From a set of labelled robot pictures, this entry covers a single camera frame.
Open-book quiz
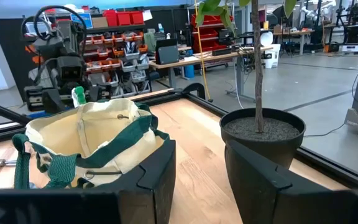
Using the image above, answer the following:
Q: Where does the white green spray bottle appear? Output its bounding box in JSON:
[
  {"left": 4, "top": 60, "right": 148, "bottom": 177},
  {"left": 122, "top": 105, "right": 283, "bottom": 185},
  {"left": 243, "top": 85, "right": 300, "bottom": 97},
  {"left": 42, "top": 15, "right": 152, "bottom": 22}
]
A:
[{"left": 71, "top": 86, "right": 88, "bottom": 108}]

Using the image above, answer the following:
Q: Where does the red bin rack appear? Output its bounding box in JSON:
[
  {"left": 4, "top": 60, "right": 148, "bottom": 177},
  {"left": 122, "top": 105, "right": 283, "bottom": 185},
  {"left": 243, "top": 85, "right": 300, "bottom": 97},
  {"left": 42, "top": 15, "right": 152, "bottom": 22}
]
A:
[{"left": 190, "top": 13, "right": 235, "bottom": 54}]

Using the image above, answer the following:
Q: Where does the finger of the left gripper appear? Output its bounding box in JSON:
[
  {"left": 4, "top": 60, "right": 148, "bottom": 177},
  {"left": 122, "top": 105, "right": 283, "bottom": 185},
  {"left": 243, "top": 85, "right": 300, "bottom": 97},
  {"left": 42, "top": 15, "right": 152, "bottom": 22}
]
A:
[
  {"left": 88, "top": 85, "right": 103, "bottom": 103},
  {"left": 41, "top": 88, "right": 66, "bottom": 114}
]

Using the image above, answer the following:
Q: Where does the brown cardboard box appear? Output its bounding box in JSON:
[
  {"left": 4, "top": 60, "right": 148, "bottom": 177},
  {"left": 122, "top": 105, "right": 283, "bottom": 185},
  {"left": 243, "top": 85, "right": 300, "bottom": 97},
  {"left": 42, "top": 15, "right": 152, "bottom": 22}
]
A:
[{"left": 91, "top": 16, "right": 109, "bottom": 29}]

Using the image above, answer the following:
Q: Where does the yellow cord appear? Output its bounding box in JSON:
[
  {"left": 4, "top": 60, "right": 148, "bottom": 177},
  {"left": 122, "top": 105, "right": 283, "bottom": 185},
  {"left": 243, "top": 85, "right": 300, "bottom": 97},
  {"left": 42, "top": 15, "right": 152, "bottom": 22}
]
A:
[{"left": 193, "top": 0, "right": 213, "bottom": 103}]

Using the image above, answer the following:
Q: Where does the black table clamp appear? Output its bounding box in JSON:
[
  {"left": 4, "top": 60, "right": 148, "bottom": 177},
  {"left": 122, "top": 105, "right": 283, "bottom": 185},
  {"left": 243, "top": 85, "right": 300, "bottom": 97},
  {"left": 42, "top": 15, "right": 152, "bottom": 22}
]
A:
[{"left": 181, "top": 82, "right": 207, "bottom": 101}]

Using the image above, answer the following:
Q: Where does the blue plastic bin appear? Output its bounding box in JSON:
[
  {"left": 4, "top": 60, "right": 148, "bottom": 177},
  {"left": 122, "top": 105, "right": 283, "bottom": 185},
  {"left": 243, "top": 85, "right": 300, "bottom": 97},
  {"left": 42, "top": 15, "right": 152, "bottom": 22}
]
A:
[{"left": 26, "top": 110, "right": 55, "bottom": 119}]

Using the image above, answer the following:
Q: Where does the potted green plant black pot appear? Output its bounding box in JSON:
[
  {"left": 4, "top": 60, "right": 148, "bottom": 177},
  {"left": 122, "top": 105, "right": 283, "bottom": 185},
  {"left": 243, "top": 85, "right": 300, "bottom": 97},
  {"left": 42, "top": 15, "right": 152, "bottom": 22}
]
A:
[{"left": 196, "top": 0, "right": 307, "bottom": 170}]

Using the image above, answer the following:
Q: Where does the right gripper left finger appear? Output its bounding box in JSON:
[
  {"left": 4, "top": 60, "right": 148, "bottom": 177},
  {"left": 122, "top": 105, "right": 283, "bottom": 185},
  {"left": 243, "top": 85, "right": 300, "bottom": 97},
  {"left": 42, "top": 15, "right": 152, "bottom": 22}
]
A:
[{"left": 92, "top": 139, "right": 177, "bottom": 224}]

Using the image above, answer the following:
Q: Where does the dark grey laptop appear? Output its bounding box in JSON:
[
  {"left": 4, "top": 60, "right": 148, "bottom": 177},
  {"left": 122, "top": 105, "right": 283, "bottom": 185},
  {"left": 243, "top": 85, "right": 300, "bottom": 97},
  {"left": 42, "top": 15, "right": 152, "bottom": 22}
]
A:
[{"left": 155, "top": 38, "right": 180, "bottom": 66}]

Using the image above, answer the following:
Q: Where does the cream green gardening bag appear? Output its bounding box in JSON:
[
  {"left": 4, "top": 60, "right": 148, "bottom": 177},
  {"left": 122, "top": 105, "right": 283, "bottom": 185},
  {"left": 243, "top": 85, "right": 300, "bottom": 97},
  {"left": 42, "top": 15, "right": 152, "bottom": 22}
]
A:
[{"left": 12, "top": 98, "right": 171, "bottom": 190}]

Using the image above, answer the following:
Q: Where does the shelf rack with small bins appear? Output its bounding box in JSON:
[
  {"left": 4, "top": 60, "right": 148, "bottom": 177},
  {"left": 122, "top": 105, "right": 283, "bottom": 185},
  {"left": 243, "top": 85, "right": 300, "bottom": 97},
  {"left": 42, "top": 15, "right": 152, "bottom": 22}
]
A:
[{"left": 20, "top": 6, "right": 155, "bottom": 101}]

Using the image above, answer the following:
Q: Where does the wooden top workbench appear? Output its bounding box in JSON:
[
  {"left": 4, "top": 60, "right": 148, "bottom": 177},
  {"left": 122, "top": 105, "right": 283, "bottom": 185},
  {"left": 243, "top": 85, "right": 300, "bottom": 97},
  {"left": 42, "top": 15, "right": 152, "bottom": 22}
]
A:
[{"left": 149, "top": 45, "right": 273, "bottom": 103}]

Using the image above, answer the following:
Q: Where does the black aluminium table frame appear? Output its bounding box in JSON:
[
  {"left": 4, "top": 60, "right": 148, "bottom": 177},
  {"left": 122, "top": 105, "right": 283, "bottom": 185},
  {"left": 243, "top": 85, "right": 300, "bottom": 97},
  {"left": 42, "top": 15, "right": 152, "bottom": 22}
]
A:
[{"left": 0, "top": 83, "right": 358, "bottom": 190}]

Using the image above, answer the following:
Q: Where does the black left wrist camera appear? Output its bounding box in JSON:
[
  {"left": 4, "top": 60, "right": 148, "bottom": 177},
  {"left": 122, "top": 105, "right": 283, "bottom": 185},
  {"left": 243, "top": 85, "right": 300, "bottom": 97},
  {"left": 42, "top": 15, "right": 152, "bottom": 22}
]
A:
[{"left": 57, "top": 57, "right": 84, "bottom": 83}]

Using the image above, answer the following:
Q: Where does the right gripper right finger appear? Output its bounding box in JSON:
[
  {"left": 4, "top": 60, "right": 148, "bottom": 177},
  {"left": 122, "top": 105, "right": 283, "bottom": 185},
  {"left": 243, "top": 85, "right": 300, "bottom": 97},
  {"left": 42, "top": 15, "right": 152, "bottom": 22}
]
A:
[{"left": 224, "top": 139, "right": 358, "bottom": 224}]

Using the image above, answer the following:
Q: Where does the blue barrel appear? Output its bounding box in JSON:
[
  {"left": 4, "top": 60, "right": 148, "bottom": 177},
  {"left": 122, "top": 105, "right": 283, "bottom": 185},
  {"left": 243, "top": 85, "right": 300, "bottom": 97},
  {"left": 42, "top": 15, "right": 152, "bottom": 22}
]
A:
[{"left": 183, "top": 49, "right": 196, "bottom": 80}]

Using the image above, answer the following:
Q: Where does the wooden top table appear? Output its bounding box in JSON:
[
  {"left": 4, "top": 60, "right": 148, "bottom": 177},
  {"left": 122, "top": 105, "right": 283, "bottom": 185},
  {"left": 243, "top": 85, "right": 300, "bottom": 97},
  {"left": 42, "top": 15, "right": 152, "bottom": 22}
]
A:
[{"left": 272, "top": 29, "right": 316, "bottom": 57}]

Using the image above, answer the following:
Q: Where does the blue sign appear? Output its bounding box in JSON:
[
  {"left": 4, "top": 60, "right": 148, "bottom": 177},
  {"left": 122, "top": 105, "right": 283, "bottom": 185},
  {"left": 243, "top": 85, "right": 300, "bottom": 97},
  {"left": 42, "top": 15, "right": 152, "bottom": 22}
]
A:
[{"left": 70, "top": 12, "right": 94, "bottom": 30}]

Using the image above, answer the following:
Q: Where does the red storage bin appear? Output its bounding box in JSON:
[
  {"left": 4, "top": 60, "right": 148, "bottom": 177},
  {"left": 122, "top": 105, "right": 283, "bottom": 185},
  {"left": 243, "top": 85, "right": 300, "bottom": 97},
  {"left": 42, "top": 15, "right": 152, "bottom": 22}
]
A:
[
  {"left": 130, "top": 11, "right": 145, "bottom": 26},
  {"left": 116, "top": 11, "right": 132, "bottom": 27},
  {"left": 103, "top": 10, "right": 119, "bottom": 27}
]

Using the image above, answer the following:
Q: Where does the white trash bin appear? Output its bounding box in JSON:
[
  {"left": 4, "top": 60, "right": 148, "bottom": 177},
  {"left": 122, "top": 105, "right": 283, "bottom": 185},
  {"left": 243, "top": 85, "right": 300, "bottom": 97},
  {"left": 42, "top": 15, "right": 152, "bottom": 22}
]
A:
[{"left": 260, "top": 30, "right": 282, "bottom": 70}]

